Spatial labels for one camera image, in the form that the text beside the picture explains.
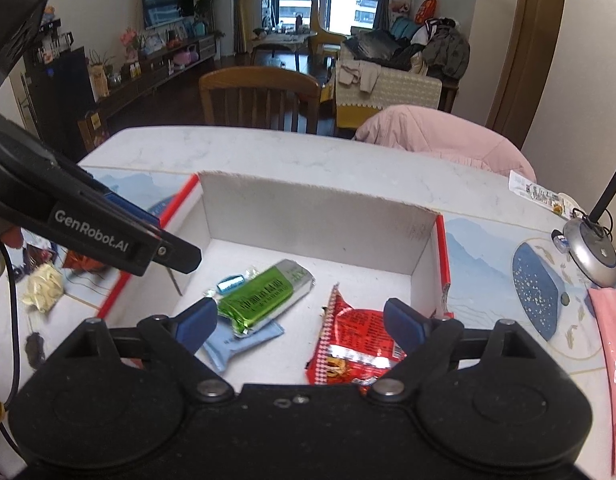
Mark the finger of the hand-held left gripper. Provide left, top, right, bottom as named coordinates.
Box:
left=155, top=232, right=203, bottom=275
left=88, top=175, right=162, bottom=237

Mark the cream lace cloth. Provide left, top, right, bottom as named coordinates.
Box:
left=335, top=60, right=442, bottom=112

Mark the television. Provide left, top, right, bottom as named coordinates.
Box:
left=140, top=0, right=195, bottom=30

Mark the wooden television cabinet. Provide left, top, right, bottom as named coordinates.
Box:
left=95, top=32, right=224, bottom=116

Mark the red cardboard box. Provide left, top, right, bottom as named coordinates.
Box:
left=94, top=170, right=455, bottom=386

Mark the light blue snack packet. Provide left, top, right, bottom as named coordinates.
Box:
left=203, top=317, right=285, bottom=374

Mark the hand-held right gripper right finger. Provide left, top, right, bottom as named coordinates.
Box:
left=367, top=298, right=556, bottom=403

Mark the brown chocolate packet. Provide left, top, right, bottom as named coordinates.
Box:
left=13, top=244, right=57, bottom=281

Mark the white printed leaflet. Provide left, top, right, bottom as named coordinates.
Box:
left=508, top=170, right=587, bottom=219

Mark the yellow curtain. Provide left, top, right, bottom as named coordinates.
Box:
left=235, top=0, right=252, bottom=54

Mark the white tower air conditioner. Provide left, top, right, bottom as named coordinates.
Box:
left=219, top=0, right=239, bottom=56

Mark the paper bag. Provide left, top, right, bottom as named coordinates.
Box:
left=88, top=62, right=112, bottom=99

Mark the black cable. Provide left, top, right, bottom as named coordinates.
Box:
left=0, top=240, right=25, bottom=461

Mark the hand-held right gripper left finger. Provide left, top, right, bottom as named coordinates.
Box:
left=45, top=297, right=235, bottom=403

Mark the pink jacket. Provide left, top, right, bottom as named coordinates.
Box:
left=354, top=105, right=538, bottom=184

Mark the coffee table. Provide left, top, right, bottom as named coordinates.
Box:
left=250, top=30, right=319, bottom=72

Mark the green snack packet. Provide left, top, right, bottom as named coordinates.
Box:
left=217, top=259, right=316, bottom=336

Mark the brown cardboard box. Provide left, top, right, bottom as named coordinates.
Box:
left=78, top=110, right=109, bottom=154

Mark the dark red crinkly packet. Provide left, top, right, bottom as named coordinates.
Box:
left=63, top=250, right=108, bottom=275

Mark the wooden child chair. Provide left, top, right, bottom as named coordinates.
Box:
left=308, top=0, right=350, bottom=59

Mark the silver desk lamp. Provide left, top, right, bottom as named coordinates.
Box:
left=550, top=152, right=616, bottom=289

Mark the black cabinet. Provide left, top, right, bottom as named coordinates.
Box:
left=23, top=45, right=97, bottom=161

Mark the dark prune clear packet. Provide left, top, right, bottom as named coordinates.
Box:
left=25, top=332, right=47, bottom=369

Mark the cream yellow snack packet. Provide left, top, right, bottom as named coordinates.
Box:
left=22, top=264, right=65, bottom=314

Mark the pink bag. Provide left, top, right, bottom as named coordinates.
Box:
left=588, top=287, right=616, bottom=476

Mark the wooden door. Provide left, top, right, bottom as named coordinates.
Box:
left=485, top=0, right=570, bottom=137

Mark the red snack packet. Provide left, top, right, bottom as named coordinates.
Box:
left=305, top=284, right=410, bottom=394

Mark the small blue candy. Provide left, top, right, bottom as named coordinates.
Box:
left=203, top=269, right=259, bottom=297

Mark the sofa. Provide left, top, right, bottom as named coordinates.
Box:
left=333, top=15, right=471, bottom=131

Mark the person's left hand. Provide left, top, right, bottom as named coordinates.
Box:
left=0, top=226, right=25, bottom=252

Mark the dark jacket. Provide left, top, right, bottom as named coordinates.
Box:
left=422, top=17, right=472, bottom=81

